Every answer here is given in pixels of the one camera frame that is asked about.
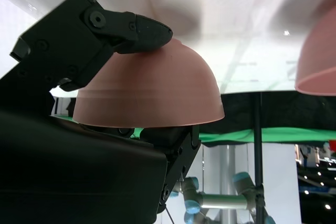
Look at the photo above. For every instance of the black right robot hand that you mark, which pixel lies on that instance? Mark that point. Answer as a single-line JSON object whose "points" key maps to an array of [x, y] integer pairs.
{"points": [[65, 169]]}

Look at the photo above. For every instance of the pink plastic bowl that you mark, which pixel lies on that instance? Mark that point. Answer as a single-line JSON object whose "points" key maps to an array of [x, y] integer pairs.
{"points": [[157, 90], [320, 72]]}

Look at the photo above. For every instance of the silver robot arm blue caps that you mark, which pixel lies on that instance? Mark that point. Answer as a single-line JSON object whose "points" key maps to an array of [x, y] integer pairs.
{"points": [[223, 200]]}

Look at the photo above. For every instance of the black stand pole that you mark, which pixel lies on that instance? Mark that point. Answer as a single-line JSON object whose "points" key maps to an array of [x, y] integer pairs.
{"points": [[258, 142]]}

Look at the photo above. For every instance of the green cloth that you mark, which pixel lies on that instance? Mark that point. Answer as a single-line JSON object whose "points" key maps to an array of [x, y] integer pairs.
{"points": [[275, 134]]}

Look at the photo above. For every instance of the black backdrop cloth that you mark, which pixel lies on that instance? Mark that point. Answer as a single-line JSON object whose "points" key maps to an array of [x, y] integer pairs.
{"points": [[288, 108]]}

